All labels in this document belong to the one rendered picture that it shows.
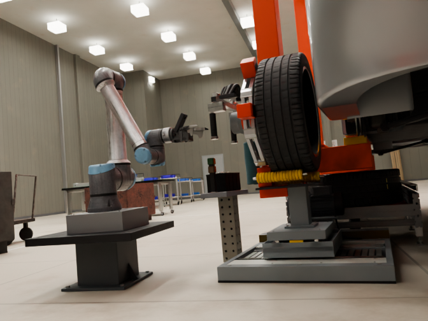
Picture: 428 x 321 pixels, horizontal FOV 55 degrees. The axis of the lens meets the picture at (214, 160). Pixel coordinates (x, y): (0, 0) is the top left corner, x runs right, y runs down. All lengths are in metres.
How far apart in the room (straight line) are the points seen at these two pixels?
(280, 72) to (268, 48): 0.88
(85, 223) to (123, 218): 0.22
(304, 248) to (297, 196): 0.30
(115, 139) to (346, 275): 1.49
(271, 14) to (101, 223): 1.82
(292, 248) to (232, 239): 0.59
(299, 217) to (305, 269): 0.37
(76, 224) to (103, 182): 0.27
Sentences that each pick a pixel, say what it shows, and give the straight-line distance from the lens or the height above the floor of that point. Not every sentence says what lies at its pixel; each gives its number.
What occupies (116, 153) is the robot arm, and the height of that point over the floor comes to 0.73.
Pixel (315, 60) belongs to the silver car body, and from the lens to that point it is 1.53.
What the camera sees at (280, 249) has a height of 0.14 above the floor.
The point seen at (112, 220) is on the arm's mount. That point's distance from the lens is 2.20.
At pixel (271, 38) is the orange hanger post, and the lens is 3.02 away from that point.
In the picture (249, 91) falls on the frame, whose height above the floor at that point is 0.96.
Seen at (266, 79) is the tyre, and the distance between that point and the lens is 2.12.
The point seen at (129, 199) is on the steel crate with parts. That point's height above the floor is 0.40.
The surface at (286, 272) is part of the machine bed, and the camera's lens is 2.05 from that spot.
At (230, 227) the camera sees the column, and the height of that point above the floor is 0.22.
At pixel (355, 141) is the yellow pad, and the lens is 2.80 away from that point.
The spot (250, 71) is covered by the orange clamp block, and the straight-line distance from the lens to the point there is 2.25.
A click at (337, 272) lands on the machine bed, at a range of 2.01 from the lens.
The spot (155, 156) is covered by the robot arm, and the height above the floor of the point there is 0.68.
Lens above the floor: 0.48
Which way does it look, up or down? 4 degrees up
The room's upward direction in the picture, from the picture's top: 5 degrees counter-clockwise
